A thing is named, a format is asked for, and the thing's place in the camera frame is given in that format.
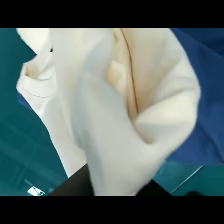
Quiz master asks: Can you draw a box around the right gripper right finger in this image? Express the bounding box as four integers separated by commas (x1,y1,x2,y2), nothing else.
143,179,175,197

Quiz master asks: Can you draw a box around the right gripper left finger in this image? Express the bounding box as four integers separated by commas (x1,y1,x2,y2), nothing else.
47,163,95,197

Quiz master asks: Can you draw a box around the cream T-shirt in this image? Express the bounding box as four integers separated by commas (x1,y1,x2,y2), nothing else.
15,28,202,197

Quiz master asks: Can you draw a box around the blue garment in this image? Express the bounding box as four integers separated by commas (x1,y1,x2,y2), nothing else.
16,28,224,167

